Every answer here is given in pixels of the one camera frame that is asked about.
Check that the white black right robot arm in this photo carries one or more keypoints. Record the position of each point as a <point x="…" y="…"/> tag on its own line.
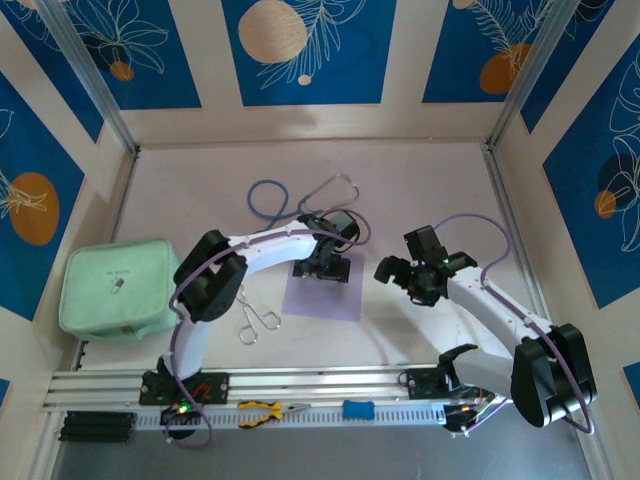
<point x="490" y="305"/>

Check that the blue stethoscope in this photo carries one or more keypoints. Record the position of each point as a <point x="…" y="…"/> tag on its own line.
<point x="268" y="182"/>

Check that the black bar stack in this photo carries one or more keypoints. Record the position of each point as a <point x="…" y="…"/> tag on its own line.
<point x="97" y="427"/>

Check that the yellow black pliers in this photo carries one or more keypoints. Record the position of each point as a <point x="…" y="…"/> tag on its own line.
<point x="260" y="414"/>

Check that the aluminium mounting rail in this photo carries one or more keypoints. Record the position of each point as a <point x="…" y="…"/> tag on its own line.
<point x="325" y="380"/>

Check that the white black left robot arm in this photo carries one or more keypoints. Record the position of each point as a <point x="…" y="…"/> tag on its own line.
<point x="280" y="247"/>

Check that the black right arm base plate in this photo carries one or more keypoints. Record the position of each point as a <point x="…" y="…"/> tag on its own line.
<point x="422" y="384"/>

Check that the aluminium table side rail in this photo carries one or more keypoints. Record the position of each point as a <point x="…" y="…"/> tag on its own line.
<point x="511" y="225"/>

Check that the mint green zip pouch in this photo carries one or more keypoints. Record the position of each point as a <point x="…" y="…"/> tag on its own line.
<point x="110" y="295"/>

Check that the aluminium frame post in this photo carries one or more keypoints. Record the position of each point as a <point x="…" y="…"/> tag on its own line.
<point x="91" y="75"/>
<point x="529" y="75"/>

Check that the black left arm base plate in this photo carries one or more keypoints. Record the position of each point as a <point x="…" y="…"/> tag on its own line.
<point x="215" y="387"/>

